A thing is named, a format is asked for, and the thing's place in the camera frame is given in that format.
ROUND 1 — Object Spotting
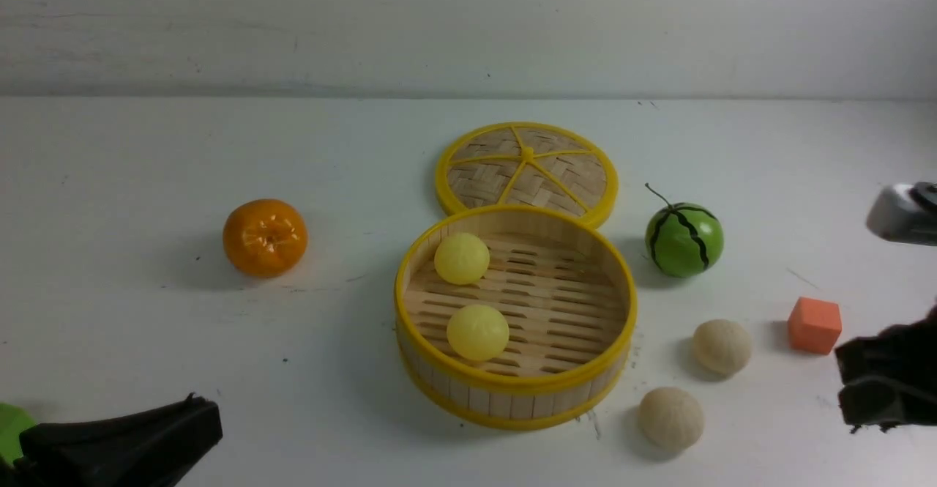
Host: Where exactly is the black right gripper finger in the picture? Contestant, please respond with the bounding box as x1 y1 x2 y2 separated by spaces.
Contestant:
837 376 936 434
835 306 936 388

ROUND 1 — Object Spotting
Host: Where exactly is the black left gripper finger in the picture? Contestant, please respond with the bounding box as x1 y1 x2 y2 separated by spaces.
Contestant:
19 393 223 486

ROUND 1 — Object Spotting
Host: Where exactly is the white bun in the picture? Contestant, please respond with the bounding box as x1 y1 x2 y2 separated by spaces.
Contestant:
637 387 706 453
692 319 753 378

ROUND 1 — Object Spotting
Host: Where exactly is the yellow bun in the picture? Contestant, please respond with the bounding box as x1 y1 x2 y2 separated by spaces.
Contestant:
433 232 490 286
446 305 509 363

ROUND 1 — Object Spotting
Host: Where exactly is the bamboo steamer tray yellow rim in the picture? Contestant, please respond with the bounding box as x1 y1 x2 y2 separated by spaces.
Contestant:
394 204 637 431

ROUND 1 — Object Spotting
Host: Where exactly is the woven bamboo steamer lid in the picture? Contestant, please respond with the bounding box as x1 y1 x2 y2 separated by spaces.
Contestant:
433 122 619 228

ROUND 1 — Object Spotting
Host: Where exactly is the orange foam cube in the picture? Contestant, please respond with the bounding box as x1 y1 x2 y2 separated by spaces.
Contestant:
787 297 843 356

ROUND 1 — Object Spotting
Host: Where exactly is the green foam cube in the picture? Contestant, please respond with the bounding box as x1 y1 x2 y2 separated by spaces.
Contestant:
0 403 37 466

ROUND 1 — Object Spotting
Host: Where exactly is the orange toy tangerine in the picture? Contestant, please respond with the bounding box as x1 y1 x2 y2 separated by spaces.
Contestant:
222 198 309 279

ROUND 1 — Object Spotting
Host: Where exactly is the green toy watermelon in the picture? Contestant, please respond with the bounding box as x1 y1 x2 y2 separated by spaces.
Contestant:
644 183 724 279

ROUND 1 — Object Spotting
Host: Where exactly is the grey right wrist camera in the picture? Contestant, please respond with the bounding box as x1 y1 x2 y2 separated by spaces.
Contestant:
865 181 936 246

